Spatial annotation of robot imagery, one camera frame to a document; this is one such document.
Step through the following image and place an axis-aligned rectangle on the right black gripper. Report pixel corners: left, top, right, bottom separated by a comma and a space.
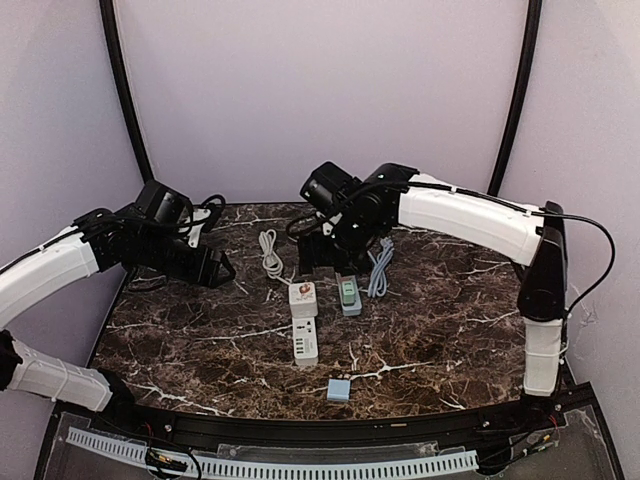
297, 213, 381, 276

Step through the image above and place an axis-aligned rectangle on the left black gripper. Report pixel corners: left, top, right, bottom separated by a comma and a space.
135, 228, 235, 288

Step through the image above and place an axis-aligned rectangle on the green plug adapter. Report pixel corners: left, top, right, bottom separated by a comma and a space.
340, 277, 358, 307

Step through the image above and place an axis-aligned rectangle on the blue-grey power strip cable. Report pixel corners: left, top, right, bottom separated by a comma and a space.
367, 237, 396, 300

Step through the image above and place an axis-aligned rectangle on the blue-grey power strip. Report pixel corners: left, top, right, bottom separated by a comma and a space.
336, 273, 362, 317

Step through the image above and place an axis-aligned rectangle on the white power strip cable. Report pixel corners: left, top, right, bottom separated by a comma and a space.
257, 228, 294, 286

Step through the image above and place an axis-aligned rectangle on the white cube socket adapter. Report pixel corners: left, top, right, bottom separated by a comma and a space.
288, 281, 318, 319

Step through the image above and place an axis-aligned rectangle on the white power strip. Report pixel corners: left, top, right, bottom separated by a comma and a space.
292, 317, 319, 367

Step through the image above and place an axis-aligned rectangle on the blue plug adapter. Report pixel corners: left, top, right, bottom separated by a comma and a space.
327, 379, 351, 402

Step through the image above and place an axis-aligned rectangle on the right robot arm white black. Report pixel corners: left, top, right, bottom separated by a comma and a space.
286, 161, 603, 434

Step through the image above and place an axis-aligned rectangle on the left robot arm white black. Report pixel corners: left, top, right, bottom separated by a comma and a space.
1, 209, 236, 436

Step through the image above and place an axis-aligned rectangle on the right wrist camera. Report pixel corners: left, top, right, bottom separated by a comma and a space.
300, 161, 362, 213

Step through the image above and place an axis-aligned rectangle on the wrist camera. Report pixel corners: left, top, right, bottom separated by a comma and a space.
133, 180, 188, 224
300, 161, 362, 213

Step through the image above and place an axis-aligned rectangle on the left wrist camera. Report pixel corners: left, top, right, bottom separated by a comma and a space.
133, 180, 188, 224

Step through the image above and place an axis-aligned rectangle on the white slotted cable duct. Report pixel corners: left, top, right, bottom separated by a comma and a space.
65, 427, 478, 479

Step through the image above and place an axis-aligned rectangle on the black front frame rail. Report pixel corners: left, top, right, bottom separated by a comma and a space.
59, 387, 571, 451

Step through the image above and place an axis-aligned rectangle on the left black frame post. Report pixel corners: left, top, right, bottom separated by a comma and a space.
98, 0, 155, 184

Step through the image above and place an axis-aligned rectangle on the black frame post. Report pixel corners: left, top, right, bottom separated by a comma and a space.
487, 0, 543, 197
98, 0, 155, 184

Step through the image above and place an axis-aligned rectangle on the right black frame post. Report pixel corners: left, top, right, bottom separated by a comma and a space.
487, 0, 543, 197

